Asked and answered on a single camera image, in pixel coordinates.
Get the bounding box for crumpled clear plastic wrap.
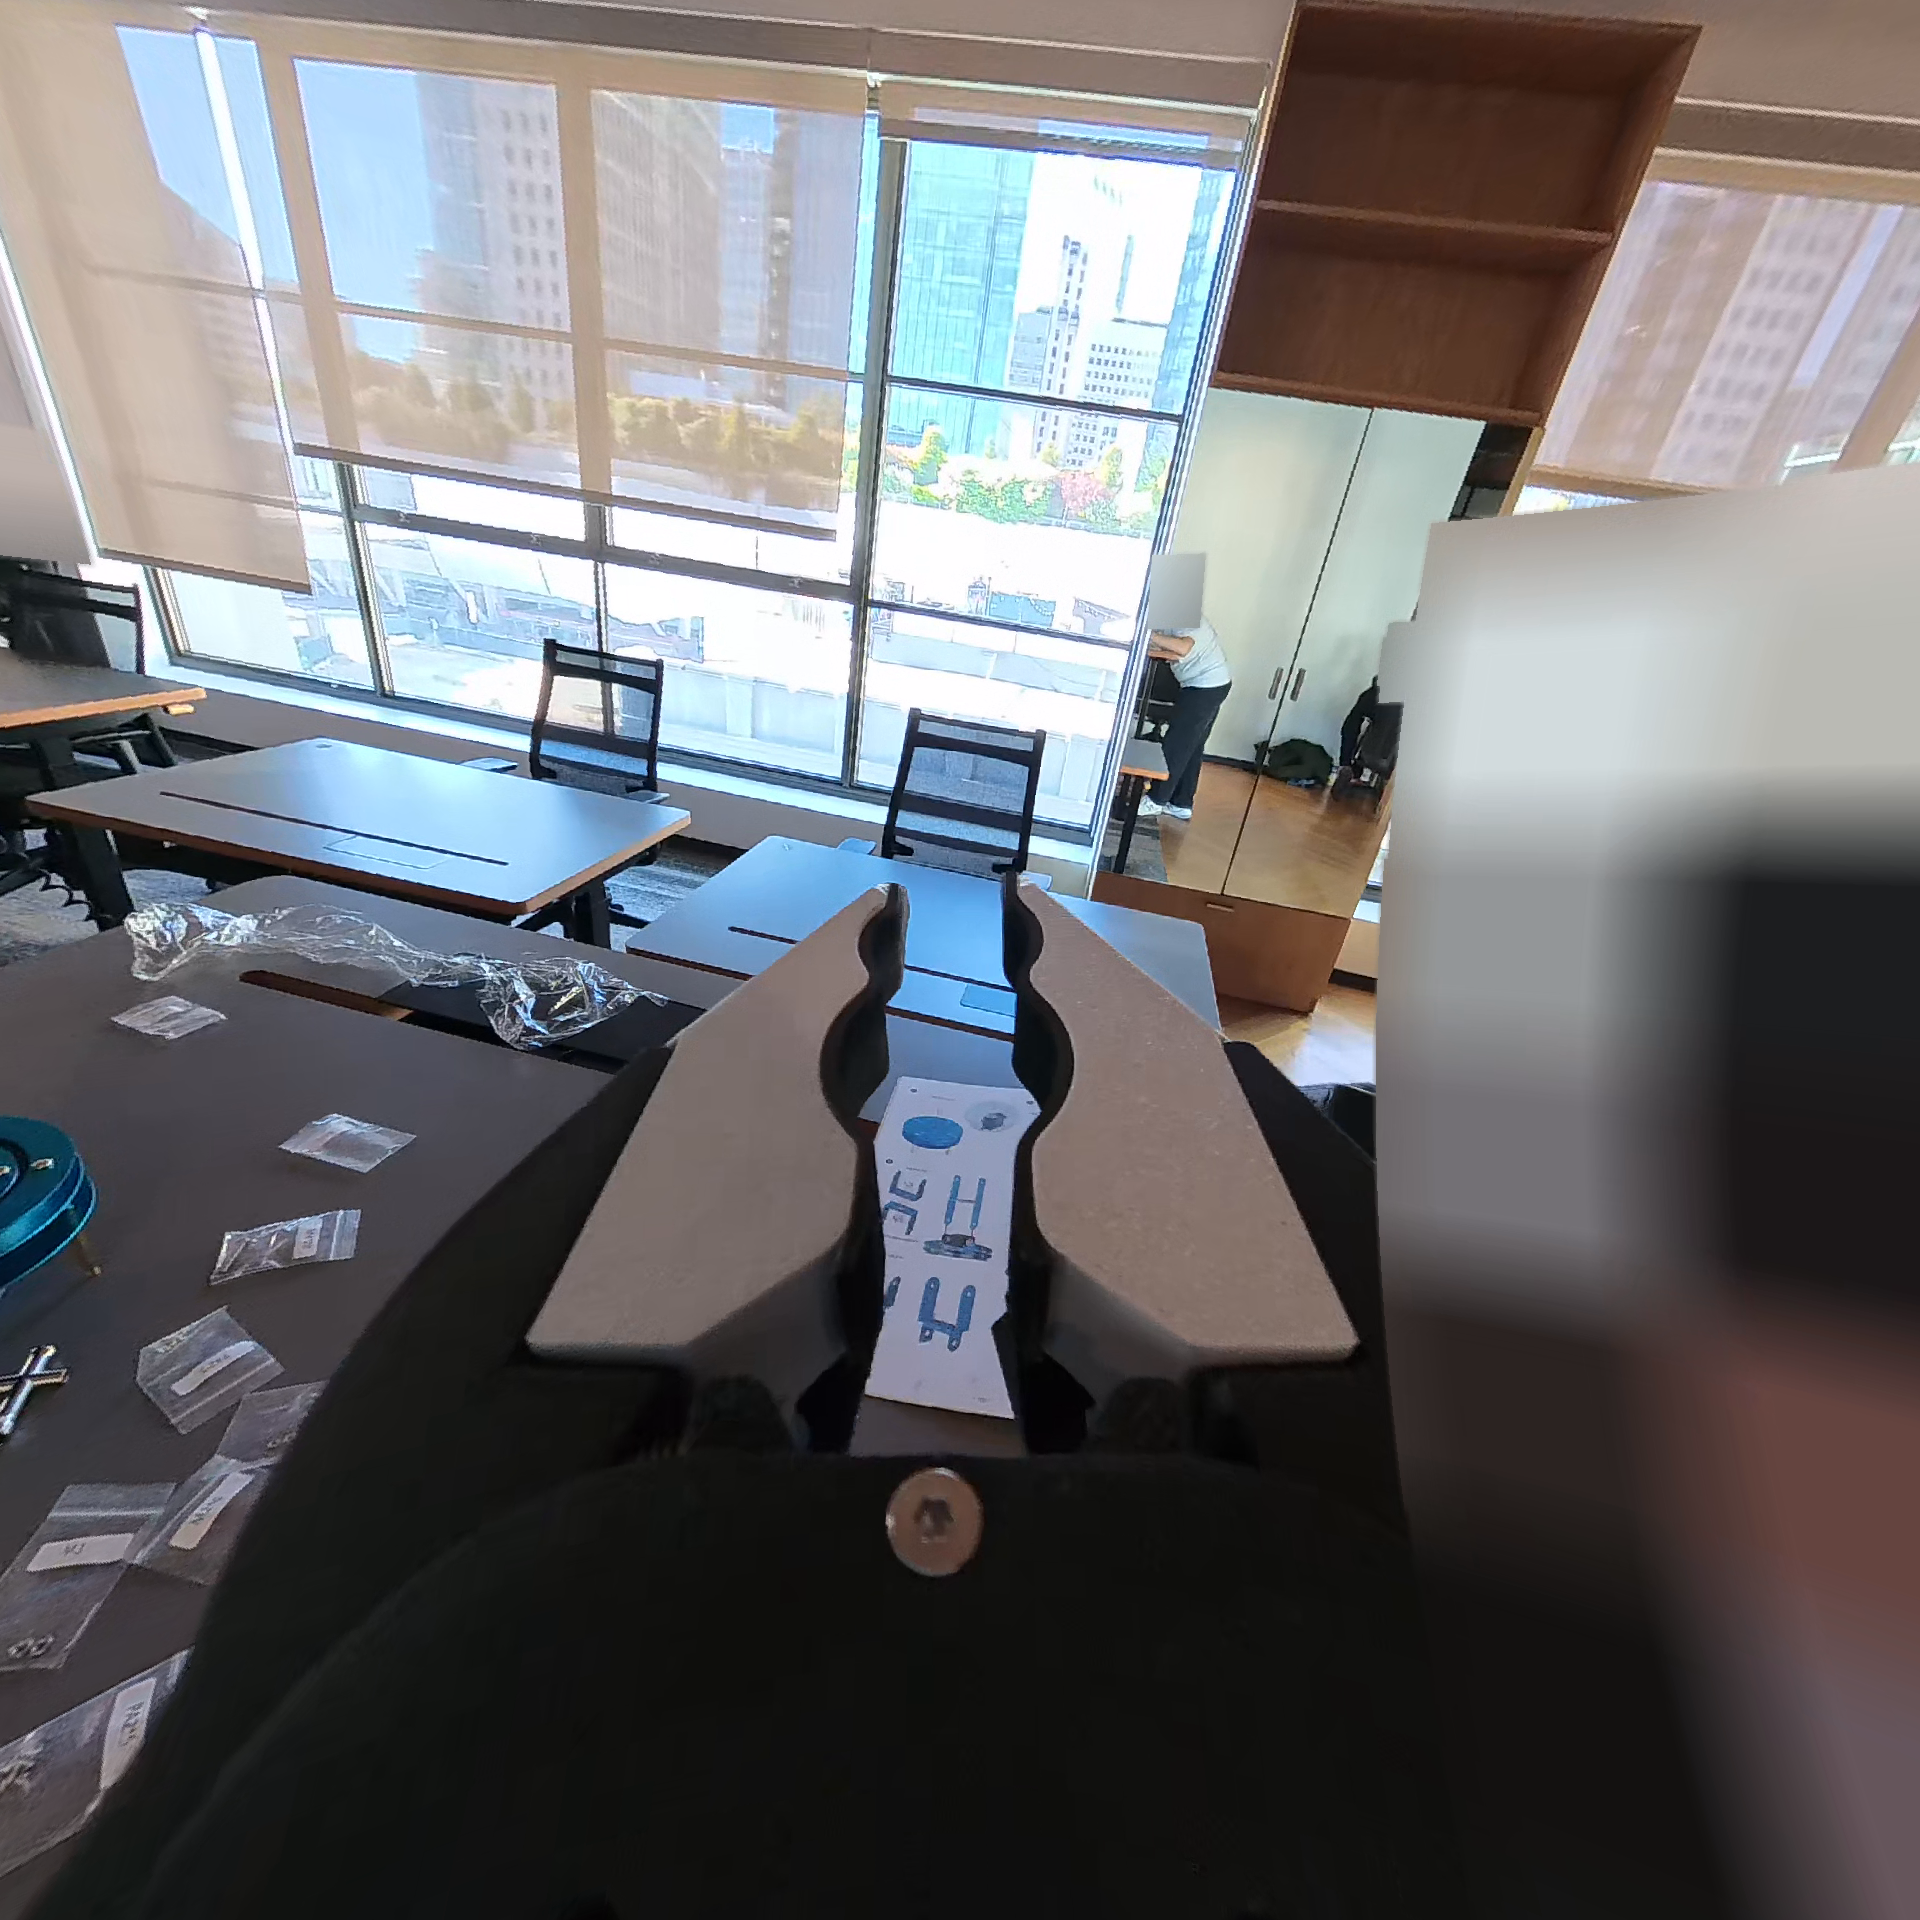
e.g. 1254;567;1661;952
127;901;662;1052

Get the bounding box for wooden wall shelf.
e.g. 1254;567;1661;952
1212;0;1704;431

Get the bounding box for blue round metal base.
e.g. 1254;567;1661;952
0;1117;105;1338

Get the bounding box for dark table wooden edge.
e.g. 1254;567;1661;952
627;834;1221;1052
28;736;692;946

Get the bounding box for dark grey desk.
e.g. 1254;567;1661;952
0;879;1044;1876

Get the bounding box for beige roller blind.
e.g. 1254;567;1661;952
0;17;876;595
1544;180;1920;490

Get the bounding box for white double-door cabinet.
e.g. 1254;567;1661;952
1094;381;1489;1015

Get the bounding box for white blue instruction booklet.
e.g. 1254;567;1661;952
861;1073;1044;1419

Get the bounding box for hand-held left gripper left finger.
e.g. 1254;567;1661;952
525;883;911;1453

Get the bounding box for scattered small clear parts bags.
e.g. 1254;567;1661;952
0;995;417;1876

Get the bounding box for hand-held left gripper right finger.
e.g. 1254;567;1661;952
999;879;1365;1453

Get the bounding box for large glass window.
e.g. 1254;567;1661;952
1516;171;1920;505
89;0;1251;829

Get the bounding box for black mesh office chair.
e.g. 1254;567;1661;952
877;708;1049;880
525;639;670;805

